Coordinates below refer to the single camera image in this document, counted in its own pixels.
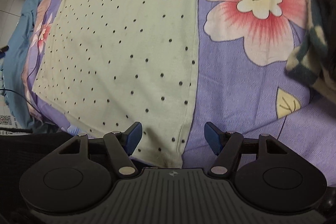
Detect purple floral bed sheet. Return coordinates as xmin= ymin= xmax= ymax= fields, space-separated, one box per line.
xmin=27 ymin=0 xmax=335 ymax=185

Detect dark patterned fleece blanket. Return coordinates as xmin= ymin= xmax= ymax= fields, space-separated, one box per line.
xmin=285 ymin=0 xmax=335 ymax=103

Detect cream polka dot shirt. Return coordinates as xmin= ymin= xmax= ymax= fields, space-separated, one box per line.
xmin=33 ymin=0 xmax=199 ymax=168

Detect black cable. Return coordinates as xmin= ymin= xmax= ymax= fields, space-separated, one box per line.
xmin=0 ymin=88 xmax=57 ymax=134

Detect teal blue quilt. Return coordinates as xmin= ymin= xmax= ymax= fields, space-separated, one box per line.
xmin=2 ymin=0 xmax=76 ymax=130

